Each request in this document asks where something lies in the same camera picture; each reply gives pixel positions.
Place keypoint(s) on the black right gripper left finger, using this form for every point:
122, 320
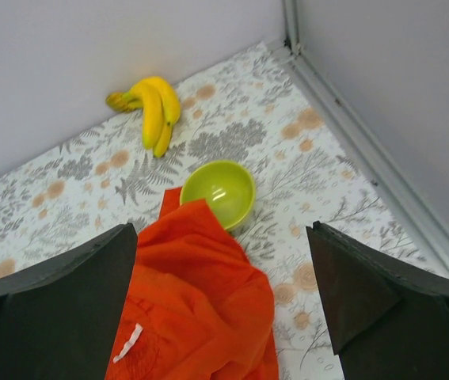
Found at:
59, 318

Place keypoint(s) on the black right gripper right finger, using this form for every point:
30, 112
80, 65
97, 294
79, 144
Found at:
386, 319

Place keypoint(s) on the floral patterned table mat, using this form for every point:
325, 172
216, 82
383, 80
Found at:
245, 109

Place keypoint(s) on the aluminium frame rail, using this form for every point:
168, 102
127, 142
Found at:
425, 228

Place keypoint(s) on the yellow banana bunch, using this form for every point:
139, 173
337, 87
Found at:
161, 110

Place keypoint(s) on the orange cloth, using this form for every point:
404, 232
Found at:
195, 308

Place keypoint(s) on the lime green bowl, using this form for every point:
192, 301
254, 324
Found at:
227, 187

